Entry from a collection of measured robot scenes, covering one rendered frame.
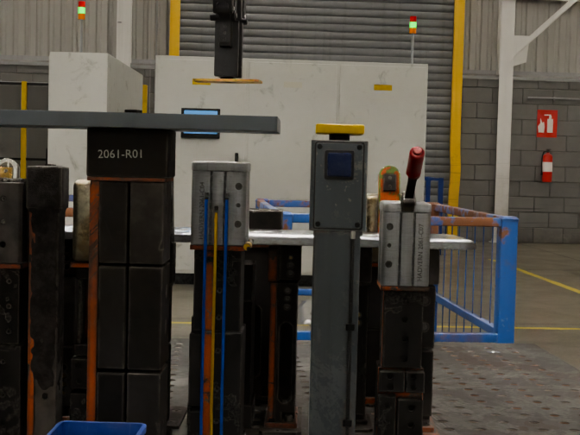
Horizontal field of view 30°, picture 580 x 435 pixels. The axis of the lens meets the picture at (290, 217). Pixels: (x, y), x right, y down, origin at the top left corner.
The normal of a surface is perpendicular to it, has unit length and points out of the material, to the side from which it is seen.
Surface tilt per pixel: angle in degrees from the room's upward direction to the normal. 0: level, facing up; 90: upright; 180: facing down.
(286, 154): 90
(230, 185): 90
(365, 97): 90
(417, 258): 90
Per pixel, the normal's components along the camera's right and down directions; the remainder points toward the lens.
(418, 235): -0.02, 0.05
